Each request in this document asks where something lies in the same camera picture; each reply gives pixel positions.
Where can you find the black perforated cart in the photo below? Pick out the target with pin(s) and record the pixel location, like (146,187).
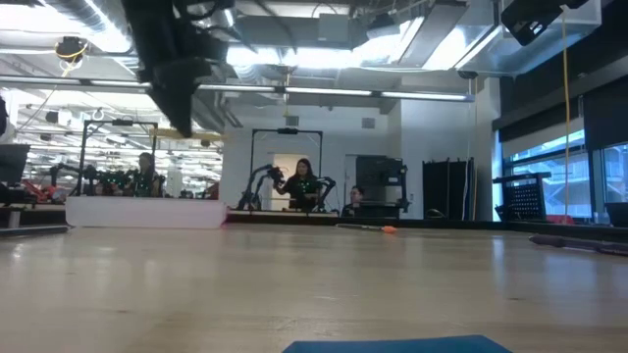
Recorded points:
(525,198)

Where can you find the dark purple pen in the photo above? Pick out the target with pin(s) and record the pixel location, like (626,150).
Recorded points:
(579,242)

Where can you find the black monitor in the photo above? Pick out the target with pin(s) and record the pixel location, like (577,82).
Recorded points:
(12,164)

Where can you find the red object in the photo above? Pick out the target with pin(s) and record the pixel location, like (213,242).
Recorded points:
(41,192)

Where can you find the black equipment cabinet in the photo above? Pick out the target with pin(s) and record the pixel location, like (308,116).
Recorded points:
(380,181)

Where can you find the black bin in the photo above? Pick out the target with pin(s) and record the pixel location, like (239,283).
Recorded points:
(617,214)

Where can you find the silver ventilation duct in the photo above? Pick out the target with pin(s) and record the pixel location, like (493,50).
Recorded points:
(490,49)

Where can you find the black station frame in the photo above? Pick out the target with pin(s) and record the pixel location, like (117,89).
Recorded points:
(287,131)
(84,147)

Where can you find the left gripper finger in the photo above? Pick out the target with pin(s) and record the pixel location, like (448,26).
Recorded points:
(179,93)

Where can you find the grey pencil pink eraser cap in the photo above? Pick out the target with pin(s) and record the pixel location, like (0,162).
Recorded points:
(390,229)

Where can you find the black folding panel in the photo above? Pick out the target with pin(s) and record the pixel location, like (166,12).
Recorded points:
(446,188)

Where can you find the blue eraser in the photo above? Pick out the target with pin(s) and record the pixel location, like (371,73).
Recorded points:
(397,344)

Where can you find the window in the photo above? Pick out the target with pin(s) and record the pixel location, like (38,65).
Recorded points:
(554,181)

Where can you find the person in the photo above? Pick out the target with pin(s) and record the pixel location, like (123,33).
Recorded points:
(354,201)
(145,176)
(301,184)

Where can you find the clear pencil box pink lid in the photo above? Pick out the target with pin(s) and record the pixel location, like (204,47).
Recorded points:
(147,213)

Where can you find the grey wall vent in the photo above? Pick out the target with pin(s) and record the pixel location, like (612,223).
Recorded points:
(292,120)
(368,123)

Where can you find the background black robot arm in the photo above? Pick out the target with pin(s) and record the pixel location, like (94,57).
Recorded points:
(326,188)
(90,173)
(255,188)

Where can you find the long ceiling light bar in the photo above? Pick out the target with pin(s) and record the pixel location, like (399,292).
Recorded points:
(324,91)

